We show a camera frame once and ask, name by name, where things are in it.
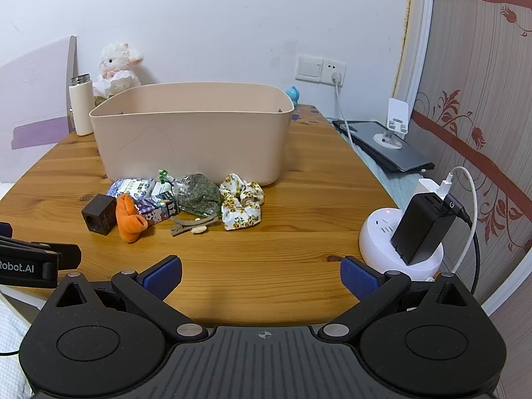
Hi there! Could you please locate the floral white scrunchie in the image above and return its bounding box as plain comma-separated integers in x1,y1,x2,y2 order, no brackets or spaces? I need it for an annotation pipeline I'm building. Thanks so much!
219,174,265,205
221,199,262,232

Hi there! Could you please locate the black charger adapter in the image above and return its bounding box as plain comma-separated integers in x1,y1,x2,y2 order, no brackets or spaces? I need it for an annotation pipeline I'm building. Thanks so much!
391,193,456,266

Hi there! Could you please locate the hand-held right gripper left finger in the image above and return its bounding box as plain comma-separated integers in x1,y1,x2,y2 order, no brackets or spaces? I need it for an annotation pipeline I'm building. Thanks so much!
54,256,208,345

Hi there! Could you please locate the white thermos bottle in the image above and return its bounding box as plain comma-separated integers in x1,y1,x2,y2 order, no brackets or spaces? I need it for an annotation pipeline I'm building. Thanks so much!
68,74,95,136

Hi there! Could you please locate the white charger adapter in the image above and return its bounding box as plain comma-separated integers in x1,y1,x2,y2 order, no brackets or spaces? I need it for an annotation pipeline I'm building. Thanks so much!
418,178,452,198

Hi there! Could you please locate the white wall socket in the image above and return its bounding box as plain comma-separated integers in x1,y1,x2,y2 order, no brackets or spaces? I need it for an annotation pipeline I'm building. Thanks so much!
323,59,346,87

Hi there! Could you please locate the white charging cable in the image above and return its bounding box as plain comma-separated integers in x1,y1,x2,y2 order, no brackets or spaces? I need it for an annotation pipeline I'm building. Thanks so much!
441,166,480,275

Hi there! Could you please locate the clear bag of dried herbs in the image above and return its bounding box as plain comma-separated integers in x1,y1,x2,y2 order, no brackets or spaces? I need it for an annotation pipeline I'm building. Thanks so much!
172,172,221,217

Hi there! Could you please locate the blue white patterned packet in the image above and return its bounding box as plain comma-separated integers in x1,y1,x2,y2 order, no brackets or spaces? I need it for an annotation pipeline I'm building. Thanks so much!
106,178,156,199

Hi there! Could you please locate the brown hair clip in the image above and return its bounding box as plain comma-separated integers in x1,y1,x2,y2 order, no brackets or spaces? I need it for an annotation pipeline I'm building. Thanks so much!
170,214,219,235

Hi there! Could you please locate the lavender white board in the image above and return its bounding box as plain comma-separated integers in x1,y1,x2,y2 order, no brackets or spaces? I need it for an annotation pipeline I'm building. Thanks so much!
0,35,77,184

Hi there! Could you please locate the black cube block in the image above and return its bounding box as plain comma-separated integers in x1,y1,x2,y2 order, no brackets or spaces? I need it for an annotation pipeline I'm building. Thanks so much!
81,194,117,234

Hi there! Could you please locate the round white power strip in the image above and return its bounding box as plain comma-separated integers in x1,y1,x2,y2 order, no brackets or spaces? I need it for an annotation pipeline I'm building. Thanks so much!
359,208,445,281

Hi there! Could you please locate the white plush sheep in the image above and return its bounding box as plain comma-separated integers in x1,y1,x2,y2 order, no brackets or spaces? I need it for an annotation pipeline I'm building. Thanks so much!
92,42,145,99

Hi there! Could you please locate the white phone stand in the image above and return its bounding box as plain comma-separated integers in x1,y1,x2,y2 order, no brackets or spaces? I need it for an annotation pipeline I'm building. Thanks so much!
373,97,410,150

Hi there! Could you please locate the beige plastic storage bin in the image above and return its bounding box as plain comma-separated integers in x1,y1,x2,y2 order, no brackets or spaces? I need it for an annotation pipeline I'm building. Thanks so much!
89,82,296,187

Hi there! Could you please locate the small purple printed box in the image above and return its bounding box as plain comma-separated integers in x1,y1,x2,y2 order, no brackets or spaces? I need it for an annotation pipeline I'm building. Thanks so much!
135,198,180,227

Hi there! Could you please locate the black charger cable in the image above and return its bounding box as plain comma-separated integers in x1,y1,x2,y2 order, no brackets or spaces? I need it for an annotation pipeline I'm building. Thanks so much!
447,199,483,296

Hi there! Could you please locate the dark laptop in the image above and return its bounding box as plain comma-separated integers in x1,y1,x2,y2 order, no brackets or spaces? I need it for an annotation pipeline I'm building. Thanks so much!
332,120,435,173

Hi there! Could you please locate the patterned blue cloth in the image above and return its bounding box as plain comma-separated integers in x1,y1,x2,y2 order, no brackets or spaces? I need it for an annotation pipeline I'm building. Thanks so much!
291,104,325,125

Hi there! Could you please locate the orange plush toy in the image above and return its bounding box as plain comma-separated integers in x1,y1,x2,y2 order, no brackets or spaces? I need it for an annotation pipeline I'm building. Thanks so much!
115,193,149,242

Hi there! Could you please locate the white bedding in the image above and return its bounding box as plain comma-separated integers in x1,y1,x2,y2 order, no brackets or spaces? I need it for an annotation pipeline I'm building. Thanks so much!
0,295,38,399

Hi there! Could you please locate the green white small packet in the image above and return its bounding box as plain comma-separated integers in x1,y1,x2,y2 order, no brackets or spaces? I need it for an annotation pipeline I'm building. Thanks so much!
152,169,175,196

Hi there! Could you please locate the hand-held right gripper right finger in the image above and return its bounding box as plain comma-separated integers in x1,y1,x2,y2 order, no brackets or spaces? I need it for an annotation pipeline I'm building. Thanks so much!
318,256,483,343

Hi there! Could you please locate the white wall switch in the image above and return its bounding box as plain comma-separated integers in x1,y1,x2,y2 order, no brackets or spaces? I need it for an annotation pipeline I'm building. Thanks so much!
296,55,324,84

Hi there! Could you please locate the white door frame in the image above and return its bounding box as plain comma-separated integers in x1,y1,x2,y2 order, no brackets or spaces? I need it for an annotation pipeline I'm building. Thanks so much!
393,0,435,104

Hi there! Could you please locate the white plug with cable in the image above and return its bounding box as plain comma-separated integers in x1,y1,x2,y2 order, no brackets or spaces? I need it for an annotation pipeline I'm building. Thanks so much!
331,71,359,150

